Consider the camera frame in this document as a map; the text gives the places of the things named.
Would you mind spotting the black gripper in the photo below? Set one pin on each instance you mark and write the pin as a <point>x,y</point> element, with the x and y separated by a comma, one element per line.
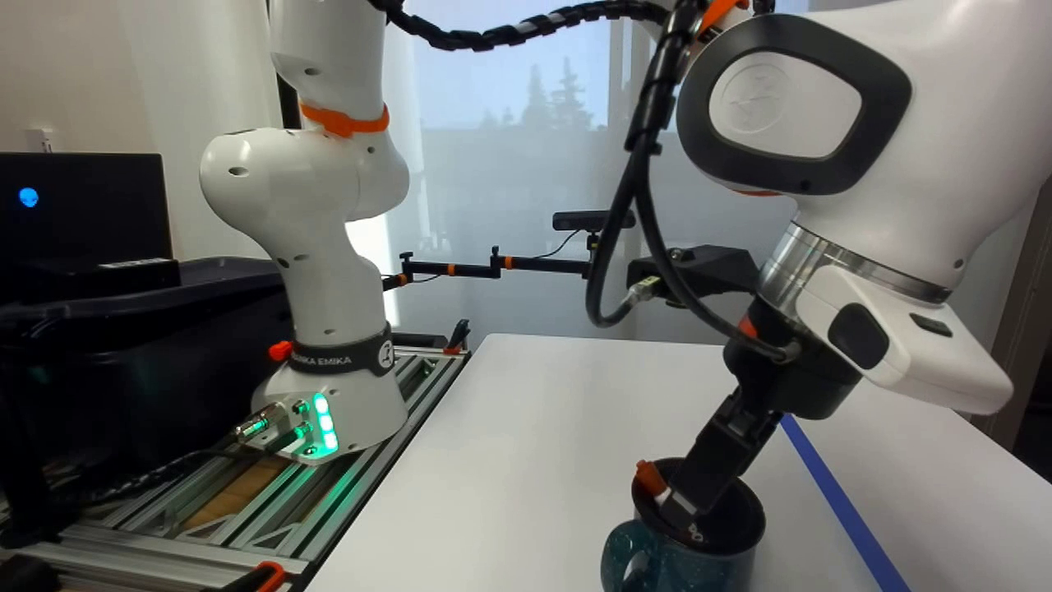
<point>806,384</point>

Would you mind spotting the red capped marker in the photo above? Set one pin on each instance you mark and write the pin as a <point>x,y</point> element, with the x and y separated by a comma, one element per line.
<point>668,502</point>

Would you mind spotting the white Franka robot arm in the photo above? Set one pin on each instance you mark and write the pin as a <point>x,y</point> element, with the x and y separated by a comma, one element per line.
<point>902,134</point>

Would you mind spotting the dark teal enamel mug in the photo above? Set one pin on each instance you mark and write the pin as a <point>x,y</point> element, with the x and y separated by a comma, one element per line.
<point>642,557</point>

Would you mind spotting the blue tape line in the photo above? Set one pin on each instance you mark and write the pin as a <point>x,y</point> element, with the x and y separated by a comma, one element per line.
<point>858,534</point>

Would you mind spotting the black storage crate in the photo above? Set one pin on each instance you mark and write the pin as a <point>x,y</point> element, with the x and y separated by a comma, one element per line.
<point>137,375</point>

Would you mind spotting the black monitor with blue light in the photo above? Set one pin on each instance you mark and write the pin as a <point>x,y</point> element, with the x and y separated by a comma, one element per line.
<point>81,225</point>

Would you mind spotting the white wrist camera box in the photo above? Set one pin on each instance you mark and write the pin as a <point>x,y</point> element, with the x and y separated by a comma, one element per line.
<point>902,342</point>

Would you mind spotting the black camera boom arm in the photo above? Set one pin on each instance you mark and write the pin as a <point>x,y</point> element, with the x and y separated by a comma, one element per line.
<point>498,266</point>

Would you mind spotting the aluminium extrusion base frame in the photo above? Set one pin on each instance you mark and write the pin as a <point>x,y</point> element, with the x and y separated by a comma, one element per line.
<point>237,509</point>

